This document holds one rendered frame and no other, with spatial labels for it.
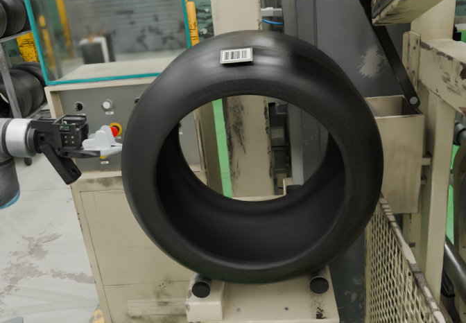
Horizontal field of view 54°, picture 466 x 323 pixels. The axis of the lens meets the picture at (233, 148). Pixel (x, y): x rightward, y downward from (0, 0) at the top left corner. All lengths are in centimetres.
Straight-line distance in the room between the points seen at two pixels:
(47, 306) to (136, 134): 195
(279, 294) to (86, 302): 164
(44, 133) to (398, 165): 91
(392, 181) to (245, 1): 63
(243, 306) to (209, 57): 65
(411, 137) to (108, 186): 113
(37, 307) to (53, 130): 183
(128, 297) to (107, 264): 18
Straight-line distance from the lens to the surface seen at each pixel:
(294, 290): 127
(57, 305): 279
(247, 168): 138
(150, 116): 93
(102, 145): 109
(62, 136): 111
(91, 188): 189
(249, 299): 126
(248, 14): 126
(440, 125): 135
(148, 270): 203
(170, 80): 93
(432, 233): 150
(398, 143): 132
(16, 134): 115
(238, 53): 90
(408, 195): 139
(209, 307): 118
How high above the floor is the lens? 161
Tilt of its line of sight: 22 degrees down
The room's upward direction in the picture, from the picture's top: 6 degrees counter-clockwise
